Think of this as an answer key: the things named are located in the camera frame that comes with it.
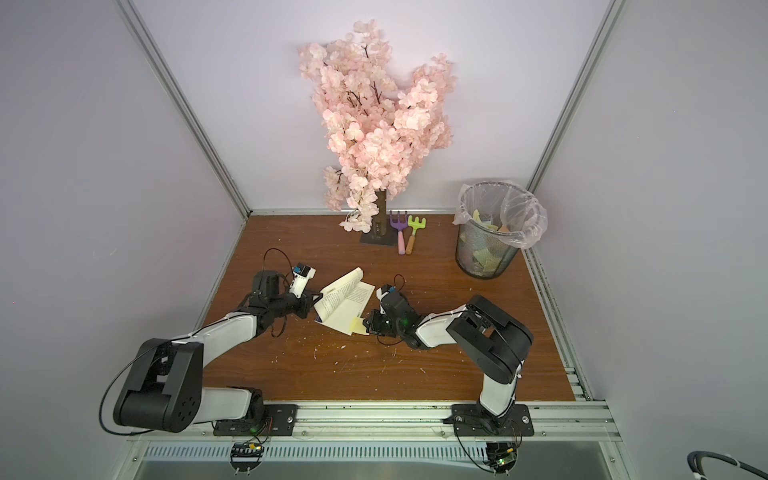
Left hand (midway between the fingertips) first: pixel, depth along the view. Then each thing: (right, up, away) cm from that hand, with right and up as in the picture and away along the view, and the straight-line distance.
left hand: (320, 293), depth 90 cm
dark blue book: (+7, -3, +4) cm, 9 cm away
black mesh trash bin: (+51, +12, +2) cm, 52 cm away
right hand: (+13, -6, -1) cm, 15 cm away
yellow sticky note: (+11, -10, -1) cm, 15 cm away
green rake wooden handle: (+31, +22, +27) cm, 47 cm away
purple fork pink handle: (+25, +21, +24) cm, 41 cm away
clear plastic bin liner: (+59, +26, +5) cm, 64 cm away
